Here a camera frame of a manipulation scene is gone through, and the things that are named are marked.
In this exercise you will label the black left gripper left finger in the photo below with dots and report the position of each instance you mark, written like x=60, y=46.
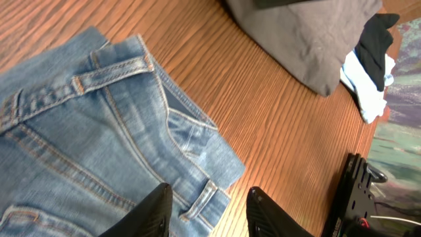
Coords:
x=149, y=218

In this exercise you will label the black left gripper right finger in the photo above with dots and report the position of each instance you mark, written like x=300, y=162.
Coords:
x=266, y=218

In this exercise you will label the light blue denim jeans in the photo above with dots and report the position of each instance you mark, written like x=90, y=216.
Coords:
x=90, y=128

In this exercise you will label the light blue cloth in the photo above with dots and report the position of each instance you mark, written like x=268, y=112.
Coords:
x=371, y=102

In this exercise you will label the grey folded trousers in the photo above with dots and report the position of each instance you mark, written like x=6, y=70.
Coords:
x=309, y=39

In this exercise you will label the black cloth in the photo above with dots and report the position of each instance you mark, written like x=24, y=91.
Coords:
x=373, y=44

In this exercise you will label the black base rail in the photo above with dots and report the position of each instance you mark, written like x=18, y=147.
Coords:
x=367, y=203

